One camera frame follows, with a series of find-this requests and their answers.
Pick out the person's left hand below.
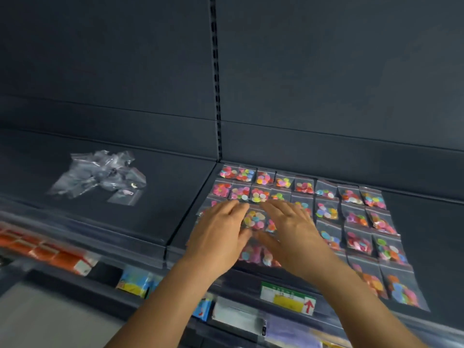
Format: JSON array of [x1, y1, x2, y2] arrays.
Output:
[[181, 199, 253, 276]]

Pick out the person's right hand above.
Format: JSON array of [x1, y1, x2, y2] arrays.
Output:
[[253, 200, 340, 283]]

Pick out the grid of arranged button bags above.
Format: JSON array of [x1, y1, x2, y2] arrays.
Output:
[[187, 163, 431, 313]]

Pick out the pile of transparent button bags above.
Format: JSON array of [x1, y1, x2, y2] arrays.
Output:
[[47, 150, 147, 200]]

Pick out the person's left forearm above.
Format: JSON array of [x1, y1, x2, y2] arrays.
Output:
[[105, 257, 222, 348]]

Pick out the green white price label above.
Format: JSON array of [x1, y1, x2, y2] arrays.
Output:
[[260, 281, 317, 316]]

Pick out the white flat packet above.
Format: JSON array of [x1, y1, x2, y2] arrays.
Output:
[[211, 297, 267, 336]]

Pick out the clear packet with purple item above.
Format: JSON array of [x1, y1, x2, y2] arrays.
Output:
[[264, 315, 323, 348]]

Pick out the blue yellow snack packet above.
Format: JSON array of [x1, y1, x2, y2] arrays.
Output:
[[116, 268, 151, 298]]

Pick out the row of orange boxes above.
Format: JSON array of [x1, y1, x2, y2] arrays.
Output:
[[0, 228, 99, 276]]

